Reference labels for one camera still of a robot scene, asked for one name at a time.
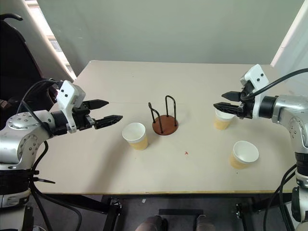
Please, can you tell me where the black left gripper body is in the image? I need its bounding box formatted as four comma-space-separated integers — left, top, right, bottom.
72, 101, 97, 132

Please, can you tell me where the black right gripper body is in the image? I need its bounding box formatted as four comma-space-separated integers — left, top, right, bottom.
236, 81, 256, 119

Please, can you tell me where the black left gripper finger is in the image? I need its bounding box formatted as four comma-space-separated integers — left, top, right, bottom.
94, 115, 124, 130
88, 99, 110, 111

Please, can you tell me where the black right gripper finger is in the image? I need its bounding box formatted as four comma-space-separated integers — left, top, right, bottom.
221, 90, 242, 102
213, 102, 240, 116

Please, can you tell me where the yellow ribbed paper cup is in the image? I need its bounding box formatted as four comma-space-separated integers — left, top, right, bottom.
230, 141, 260, 170
122, 122, 149, 151
213, 109, 235, 131

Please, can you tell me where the black zip tie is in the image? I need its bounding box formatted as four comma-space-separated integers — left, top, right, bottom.
28, 169, 56, 185

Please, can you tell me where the white board panel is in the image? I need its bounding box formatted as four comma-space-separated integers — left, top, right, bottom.
270, 0, 308, 71

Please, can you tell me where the black office chair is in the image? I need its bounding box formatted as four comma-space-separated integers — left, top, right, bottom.
0, 13, 73, 114

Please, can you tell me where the dark rounded shape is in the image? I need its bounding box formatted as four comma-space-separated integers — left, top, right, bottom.
195, 215, 218, 231
135, 215, 168, 231

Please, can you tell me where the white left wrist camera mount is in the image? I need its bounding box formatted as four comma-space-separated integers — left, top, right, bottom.
57, 80, 87, 134

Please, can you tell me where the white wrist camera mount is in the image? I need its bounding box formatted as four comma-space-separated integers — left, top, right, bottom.
57, 80, 87, 134
240, 64, 270, 119

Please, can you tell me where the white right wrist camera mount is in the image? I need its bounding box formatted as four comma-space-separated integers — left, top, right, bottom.
240, 64, 270, 119

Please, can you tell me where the brown cup holder wire stand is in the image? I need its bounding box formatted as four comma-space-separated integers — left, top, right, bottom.
147, 95, 179, 137

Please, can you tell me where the black metal table frame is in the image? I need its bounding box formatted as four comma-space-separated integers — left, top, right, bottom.
31, 190, 296, 231

